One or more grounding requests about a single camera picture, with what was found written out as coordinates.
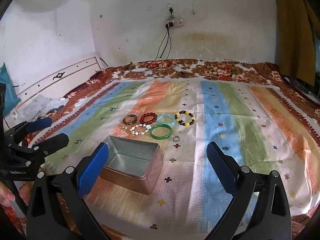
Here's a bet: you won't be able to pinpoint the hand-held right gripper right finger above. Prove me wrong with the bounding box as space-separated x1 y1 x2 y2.
207 141 292 240

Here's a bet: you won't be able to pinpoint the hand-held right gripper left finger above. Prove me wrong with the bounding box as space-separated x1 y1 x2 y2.
26 142 110 240

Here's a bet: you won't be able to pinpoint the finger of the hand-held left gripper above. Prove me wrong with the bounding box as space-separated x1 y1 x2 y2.
5 117 52 143
32 133 69 156

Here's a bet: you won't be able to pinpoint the silver metal tin box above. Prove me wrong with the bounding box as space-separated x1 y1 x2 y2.
99 135 161 195

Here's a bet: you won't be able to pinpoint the light blue bead bracelet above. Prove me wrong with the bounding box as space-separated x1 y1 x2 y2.
159 114 177 127

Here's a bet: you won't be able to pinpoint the red bead bracelet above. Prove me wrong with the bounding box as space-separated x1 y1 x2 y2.
139 112 157 125

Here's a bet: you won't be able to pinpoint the person's left hand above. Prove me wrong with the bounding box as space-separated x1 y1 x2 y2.
0 182 33 208

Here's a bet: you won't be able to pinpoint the grey crumpled cloth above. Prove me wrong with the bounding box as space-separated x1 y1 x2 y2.
19 95 69 120

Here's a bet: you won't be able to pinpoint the teal pillow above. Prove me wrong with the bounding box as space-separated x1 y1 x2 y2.
0 62 21 115

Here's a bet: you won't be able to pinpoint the white headboard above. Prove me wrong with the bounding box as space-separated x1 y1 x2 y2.
10 56 103 120

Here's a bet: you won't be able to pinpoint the striped printed blanket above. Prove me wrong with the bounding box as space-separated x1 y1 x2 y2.
32 79 320 233

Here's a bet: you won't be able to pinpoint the green jade bangle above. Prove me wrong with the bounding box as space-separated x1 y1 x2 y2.
150 124 173 140

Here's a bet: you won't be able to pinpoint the white power strip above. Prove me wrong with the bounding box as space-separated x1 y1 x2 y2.
164 16 184 28

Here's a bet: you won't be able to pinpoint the yellow hanging cloth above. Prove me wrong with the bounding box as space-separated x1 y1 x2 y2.
276 0 320 85

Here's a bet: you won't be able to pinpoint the white pearl bracelet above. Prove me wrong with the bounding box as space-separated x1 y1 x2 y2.
130 124 152 135

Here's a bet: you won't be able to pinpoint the dark multicolour bead bracelet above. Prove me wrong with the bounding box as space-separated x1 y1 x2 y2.
122 114 137 125

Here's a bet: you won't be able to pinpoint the yellow and brown bead bracelet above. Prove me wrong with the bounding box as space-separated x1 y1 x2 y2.
174 110 195 127

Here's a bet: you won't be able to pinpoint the black power cables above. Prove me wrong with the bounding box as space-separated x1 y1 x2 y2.
150 27 173 68

